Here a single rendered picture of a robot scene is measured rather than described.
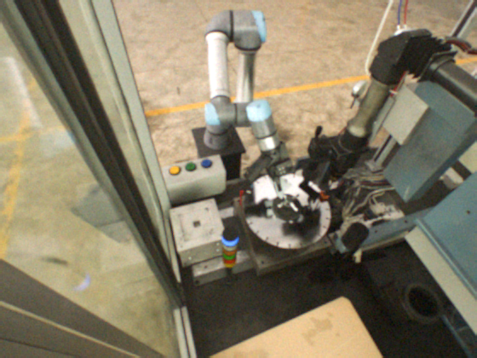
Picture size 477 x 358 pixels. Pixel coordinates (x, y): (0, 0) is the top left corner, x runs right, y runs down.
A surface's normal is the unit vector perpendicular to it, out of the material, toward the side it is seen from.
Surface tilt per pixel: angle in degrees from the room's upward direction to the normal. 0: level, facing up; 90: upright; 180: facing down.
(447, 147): 90
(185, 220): 0
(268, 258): 0
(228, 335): 0
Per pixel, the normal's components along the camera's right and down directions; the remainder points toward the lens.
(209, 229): 0.04, -0.61
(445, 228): -0.87, 0.00
